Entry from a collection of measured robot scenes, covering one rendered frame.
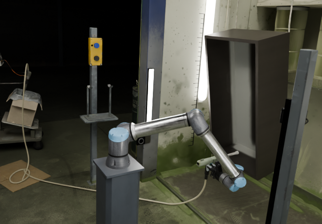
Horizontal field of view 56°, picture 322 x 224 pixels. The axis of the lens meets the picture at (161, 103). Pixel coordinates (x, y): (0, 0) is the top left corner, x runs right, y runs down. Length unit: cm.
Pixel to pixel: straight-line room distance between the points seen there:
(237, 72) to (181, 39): 68
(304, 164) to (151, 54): 197
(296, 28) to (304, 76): 243
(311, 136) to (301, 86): 236
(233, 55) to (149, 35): 83
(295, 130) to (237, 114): 187
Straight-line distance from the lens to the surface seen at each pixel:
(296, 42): 374
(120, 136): 224
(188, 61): 329
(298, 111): 133
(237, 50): 296
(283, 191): 146
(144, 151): 328
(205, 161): 274
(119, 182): 231
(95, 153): 329
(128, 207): 247
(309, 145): 362
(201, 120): 225
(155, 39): 304
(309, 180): 350
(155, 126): 238
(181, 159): 361
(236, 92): 310
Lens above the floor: 170
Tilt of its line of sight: 15 degrees down
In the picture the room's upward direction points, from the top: 3 degrees clockwise
